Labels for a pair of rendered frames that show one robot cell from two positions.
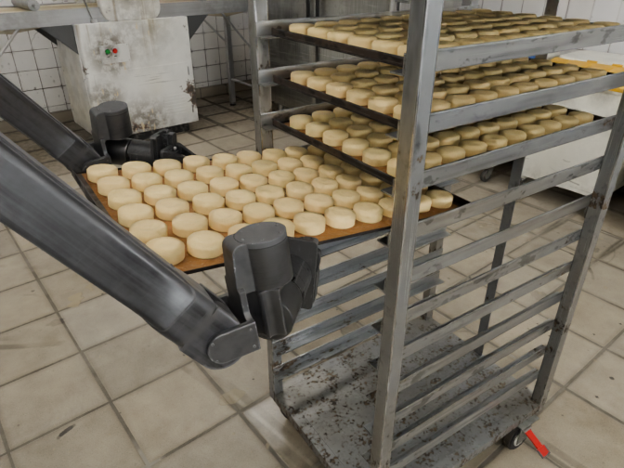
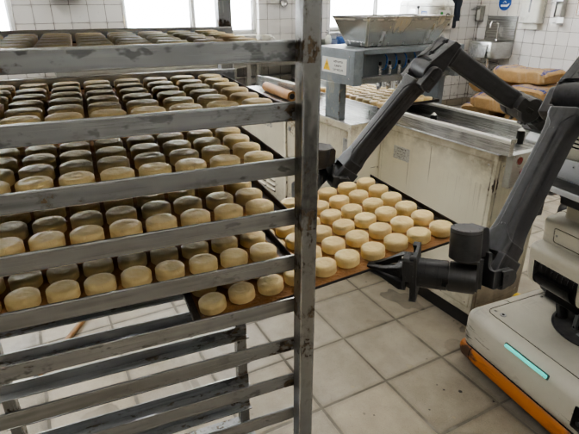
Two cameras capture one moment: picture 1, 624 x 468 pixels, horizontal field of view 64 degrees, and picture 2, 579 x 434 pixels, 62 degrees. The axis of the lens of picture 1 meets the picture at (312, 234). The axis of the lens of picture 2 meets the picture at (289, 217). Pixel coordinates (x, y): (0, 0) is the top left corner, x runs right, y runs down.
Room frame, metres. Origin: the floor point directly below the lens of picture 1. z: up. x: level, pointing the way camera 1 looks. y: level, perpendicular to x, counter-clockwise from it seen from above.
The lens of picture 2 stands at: (1.80, 0.22, 1.39)
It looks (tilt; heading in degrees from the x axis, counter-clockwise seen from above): 24 degrees down; 191
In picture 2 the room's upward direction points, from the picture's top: straight up
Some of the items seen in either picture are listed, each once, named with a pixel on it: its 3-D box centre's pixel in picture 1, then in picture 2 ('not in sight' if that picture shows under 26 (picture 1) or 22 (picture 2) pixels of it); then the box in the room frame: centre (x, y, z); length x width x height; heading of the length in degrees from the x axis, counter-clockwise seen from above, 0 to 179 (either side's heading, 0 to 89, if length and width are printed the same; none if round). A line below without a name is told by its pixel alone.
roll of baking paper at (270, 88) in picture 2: not in sight; (278, 90); (-1.19, -0.42, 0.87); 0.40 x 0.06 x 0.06; 36
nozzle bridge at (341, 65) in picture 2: not in sight; (388, 78); (-0.87, 0.24, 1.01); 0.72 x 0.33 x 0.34; 132
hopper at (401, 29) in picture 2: not in sight; (392, 29); (-0.87, 0.24, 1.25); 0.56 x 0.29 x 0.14; 132
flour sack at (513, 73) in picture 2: not in sight; (527, 74); (-4.24, 1.81, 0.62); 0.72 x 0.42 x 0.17; 45
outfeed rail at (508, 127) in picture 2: not in sight; (392, 98); (-1.05, 0.27, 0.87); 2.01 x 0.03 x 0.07; 42
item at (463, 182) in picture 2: not in sight; (447, 208); (-0.49, 0.57, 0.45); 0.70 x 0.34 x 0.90; 42
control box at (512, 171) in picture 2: not in sight; (526, 166); (-0.22, 0.82, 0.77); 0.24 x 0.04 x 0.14; 132
